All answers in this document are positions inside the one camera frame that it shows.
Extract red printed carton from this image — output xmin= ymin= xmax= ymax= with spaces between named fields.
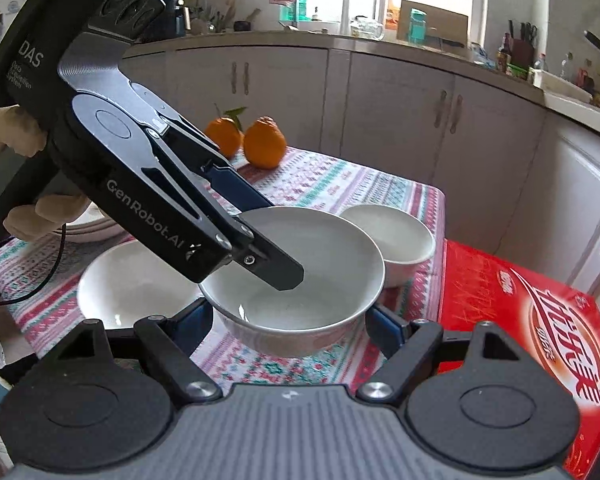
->
xmin=437 ymin=239 xmax=600 ymax=480

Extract orange with green leaf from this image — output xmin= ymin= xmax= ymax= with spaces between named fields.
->
xmin=204 ymin=106 xmax=246 ymax=159

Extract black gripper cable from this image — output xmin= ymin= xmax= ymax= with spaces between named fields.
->
xmin=0 ymin=225 xmax=68 ymax=307

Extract brown cardboard board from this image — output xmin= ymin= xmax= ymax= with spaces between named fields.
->
xmin=397 ymin=0 xmax=469 ymax=46

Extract white ceramic bowl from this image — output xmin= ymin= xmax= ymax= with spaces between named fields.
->
xmin=198 ymin=206 xmax=386 ymax=359
xmin=76 ymin=241 xmax=216 ymax=333
xmin=338 ymin=204 xmax=437 ymax=290

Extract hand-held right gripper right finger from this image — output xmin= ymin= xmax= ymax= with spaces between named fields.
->
xmin=356 ymin=305 xmax=533 ymax=406

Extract clear glass mug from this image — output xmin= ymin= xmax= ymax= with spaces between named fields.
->
xmin=352 ymin=16 xmax=386 ymax=41

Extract brown sauce bottle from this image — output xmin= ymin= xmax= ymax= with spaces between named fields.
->
xmin=497 ymin=32 xmax=512 ymax=73

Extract person's left hand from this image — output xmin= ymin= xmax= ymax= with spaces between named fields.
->
xmin=0 ymin=104 xmax=93 ymax=242

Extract patterned striped tablecloth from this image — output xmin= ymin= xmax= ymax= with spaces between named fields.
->
xmin=0 ymin=146 xmax=446 ymax=386

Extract teal drinking bottle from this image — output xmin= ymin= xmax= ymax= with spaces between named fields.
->
xmin=409 ymin=8 xmax=427 ymax=45

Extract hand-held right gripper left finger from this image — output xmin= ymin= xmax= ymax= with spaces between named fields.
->
xmin=55 ymin=297 xmax=224 ymax=406

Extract green dish soap bottle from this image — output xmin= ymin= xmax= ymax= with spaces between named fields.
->
xmin=279 ymin=0 xmax=308 ymax=23

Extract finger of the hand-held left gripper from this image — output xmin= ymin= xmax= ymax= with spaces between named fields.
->
xmin=160 ymin=114 xmax=275 ymax=215
xmin=145 ymin=126 xmax=307 ymax=293

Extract white kitchen cabinets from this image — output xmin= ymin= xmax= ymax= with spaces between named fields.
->
xmin=122 ymin=35 xmax=600 ymax=311

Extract bumpy orange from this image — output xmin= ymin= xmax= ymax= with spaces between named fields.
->
xmin=243 ymin=116 xmax=287 ymax=170

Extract white sink tray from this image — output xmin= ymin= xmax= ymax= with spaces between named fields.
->
xmin=532 ymin=67 xmax=593 ymax=103

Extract large white fruit-print plate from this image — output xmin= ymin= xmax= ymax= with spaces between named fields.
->
xmin=55 ymin=220 xmax=128 ymax=246

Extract knife block with knives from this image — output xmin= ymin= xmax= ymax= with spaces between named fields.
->
xmin=507 ymin=20 xmax=538 ymax=68

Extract black kitchen appliance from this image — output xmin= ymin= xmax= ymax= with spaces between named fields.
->
xmin=155 ymin=0 xmax=187 ymax=41

